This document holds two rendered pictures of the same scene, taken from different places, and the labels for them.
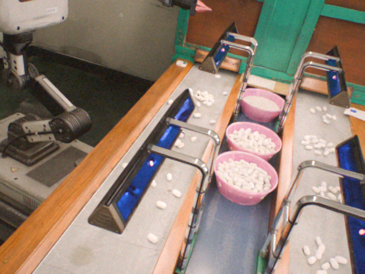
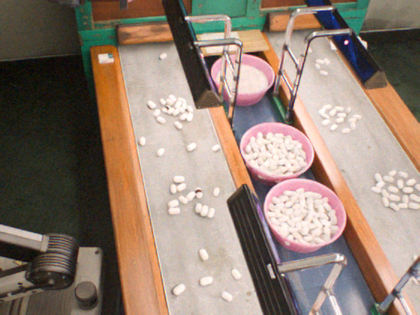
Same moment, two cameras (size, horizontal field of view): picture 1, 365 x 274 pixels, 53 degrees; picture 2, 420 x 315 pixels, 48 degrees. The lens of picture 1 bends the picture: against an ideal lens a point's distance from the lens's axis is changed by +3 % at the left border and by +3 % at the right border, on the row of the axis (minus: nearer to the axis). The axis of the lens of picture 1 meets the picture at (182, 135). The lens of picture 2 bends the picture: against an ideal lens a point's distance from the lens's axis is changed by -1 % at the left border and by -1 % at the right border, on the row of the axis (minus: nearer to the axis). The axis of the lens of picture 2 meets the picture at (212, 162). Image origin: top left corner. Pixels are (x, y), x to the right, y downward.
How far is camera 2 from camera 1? 76 cm
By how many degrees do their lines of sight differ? 26
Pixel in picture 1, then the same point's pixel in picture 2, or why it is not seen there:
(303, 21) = not seen: outside the picture
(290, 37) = not seen: outside the picture
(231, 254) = not seen: outside the picture
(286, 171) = (340, 183)
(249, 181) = (311, 218)
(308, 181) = (361, 181)
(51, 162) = (35, 305)
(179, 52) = (91, 38)
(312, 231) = (403, 249)
